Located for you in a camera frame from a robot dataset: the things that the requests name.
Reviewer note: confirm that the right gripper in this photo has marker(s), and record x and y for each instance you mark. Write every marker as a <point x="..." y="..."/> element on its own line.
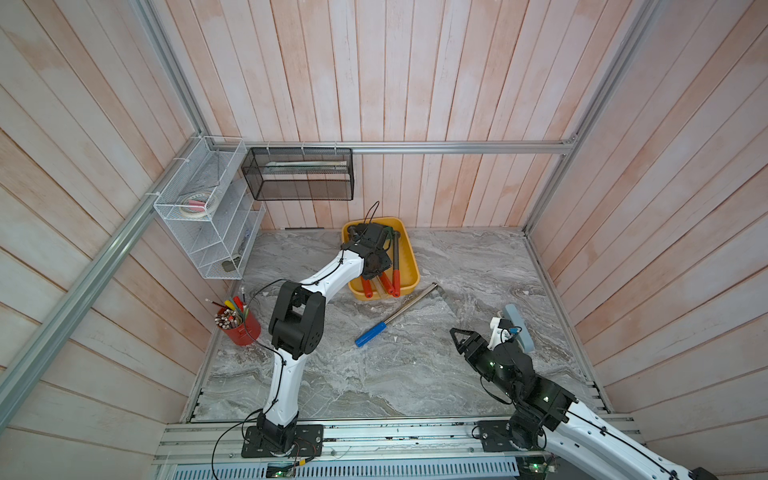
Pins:
<point x="476" y="340"/>

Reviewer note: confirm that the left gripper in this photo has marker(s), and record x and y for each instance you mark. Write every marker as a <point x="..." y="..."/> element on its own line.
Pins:
<point x="386" y="263"/>

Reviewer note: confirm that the green shaft red grip hoe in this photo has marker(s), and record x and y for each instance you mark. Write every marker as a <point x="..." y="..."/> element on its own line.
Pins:
<point x="366" y="287"/>

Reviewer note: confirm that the wooden handle hoe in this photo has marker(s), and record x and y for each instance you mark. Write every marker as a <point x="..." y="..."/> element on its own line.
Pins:
<point x="379" y="287"/>

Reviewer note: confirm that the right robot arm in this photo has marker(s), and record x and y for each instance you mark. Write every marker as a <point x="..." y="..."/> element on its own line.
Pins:
<point x="547" y="417"/>

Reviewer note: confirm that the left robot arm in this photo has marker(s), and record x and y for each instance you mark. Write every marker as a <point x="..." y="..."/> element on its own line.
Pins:
<point x="296" y="328"/>

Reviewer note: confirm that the yellow plastic storage box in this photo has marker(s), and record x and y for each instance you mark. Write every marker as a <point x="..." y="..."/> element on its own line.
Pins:
<point x="409" y="272"/>

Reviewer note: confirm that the blue grip steel hoe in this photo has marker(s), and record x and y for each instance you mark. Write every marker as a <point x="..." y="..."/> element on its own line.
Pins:
<point x="377" y="329"/>

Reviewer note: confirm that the grey hole punch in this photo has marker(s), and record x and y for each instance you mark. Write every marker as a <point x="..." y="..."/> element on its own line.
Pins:
<point x="521" y="333"/>

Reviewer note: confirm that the red pencil cup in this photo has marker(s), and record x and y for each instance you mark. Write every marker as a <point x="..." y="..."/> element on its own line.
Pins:
<point x="235" y="318"/>

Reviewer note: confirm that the tape roll on shelf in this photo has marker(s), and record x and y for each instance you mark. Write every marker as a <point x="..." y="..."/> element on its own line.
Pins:
<point x="198" y="205"/>

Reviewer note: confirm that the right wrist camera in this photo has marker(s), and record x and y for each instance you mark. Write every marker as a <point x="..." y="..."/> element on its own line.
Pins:
<point x="502" y="330"/>

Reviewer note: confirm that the black wire mesh basket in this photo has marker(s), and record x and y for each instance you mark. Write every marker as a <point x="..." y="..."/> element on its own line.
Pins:
<point x="299" y="173"/>

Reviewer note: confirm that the white wire shelf rack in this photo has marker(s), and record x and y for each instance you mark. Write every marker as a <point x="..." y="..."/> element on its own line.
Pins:
<point x="218" y="246"/>

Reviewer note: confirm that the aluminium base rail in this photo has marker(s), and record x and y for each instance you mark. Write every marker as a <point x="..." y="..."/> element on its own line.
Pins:
<point x="343" y="440"/>

